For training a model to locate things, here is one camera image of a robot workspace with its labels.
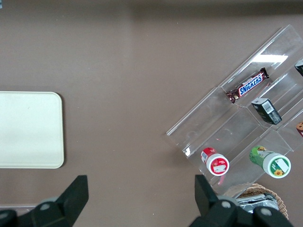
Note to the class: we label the dark packet on stand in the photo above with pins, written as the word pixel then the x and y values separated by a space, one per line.
pixel 300 68

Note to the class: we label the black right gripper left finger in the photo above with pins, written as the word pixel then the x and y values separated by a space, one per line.
pixel 73 201

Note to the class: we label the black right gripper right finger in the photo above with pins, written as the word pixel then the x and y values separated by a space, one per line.
pixel 208 201

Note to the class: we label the wicker basket holding foil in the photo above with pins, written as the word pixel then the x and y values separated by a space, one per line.
pixel 279 198

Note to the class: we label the brown cookie box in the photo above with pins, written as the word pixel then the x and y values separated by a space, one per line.
pixel 300 128

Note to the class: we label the silver foil packet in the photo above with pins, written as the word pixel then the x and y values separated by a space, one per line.
pixel 251 201

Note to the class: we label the Snickers chocolate bar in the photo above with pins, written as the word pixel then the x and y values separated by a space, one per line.
pixel 248 86

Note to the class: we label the cream rectangular tray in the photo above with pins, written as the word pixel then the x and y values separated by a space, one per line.
pixel 28 130

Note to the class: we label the clear acrylic stepped stand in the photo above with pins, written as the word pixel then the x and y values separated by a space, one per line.
pixel 213 113

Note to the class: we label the small black carton box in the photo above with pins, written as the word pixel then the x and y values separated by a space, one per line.
pixel 266 111

